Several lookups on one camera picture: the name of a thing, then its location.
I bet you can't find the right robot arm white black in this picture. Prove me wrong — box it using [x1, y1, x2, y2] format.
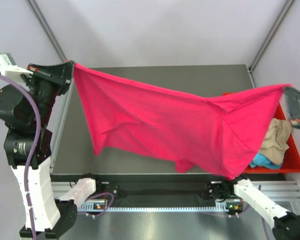
[207, 87, 300, 240]

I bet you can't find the pink t shirt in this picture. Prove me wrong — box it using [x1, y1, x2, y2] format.
[73, 63, 285, 179]

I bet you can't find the blue t shirt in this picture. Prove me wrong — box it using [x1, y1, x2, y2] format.
[249, 153, 283, 170]

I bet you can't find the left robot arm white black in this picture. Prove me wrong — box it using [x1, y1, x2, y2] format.
[0, 60, 78, 240]

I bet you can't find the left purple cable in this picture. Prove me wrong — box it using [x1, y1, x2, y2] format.
[0, 70, 42, 240]

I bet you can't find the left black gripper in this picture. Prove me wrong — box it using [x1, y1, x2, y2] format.
[24, 59, 75, 125]

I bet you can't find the aluminium frame rail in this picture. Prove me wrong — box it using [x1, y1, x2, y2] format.
[52, 181, 300, 202]

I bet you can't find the red plastic bin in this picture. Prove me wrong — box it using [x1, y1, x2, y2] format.
[222, 93, 300, 176]

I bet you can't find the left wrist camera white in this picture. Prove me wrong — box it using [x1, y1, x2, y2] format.
[0, 53, 33, 83]

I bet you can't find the slotted cable duct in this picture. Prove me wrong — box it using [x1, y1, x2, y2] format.
[77, 201, 243, 213]

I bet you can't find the beige t shirt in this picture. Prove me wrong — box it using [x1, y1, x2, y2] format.
[258, 118, 292, 166]

